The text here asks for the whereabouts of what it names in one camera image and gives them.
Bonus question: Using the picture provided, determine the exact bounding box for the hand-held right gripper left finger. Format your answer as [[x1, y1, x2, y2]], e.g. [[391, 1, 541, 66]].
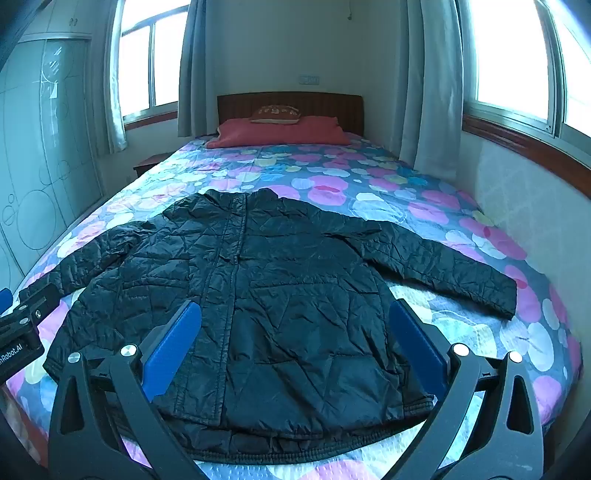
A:
[[48, 300, 204, 480]]

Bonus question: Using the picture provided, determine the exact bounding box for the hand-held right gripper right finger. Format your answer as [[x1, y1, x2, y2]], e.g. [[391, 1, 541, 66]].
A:
[[389, 299, 546, 480]]

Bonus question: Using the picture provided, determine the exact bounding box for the black quilted jacket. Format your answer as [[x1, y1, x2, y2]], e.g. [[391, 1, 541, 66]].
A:
[[18, 188, 518, 462]]

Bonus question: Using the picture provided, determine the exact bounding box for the white wardrobe with circle pattern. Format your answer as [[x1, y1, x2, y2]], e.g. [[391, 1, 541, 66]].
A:
[[0, 0, 110, 292]]

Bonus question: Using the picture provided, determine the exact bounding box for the polka dot bedspread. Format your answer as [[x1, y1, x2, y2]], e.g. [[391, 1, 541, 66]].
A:
[[0, 131, 583, 480]]

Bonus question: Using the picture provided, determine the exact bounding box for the wooden nightstand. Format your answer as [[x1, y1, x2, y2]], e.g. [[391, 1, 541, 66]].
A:
[[133, 152, 174, 179]]

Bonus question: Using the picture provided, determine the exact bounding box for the wooden window sill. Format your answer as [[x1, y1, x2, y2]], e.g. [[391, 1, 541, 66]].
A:
[[462, 113, 591, 184], [122, 110, 179, 131]]

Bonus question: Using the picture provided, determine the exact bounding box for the white sheer curtain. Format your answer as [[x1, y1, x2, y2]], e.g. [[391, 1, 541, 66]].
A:
[[90, 0, 129, 155]]

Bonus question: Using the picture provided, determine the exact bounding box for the red pillow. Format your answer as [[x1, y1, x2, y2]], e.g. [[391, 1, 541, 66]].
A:
[[206, 116, 352, 149]]

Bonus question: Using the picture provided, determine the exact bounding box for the small patterned cushion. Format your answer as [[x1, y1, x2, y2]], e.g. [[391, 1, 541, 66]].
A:
[[249, 104, 302, 125]]

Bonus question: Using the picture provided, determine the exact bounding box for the wooden headboard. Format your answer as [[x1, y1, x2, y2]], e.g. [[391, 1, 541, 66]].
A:
[[217, 92, 365, 138]]

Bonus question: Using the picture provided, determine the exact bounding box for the grey curtain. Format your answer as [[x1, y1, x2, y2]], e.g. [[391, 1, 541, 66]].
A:
[[178, 0, 221, 138], [398, 0, 465, 172]]

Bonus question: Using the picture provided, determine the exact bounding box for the window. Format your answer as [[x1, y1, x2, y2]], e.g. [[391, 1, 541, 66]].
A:
[[117, 0, 191, 121], [457, 0, 591, 139]]

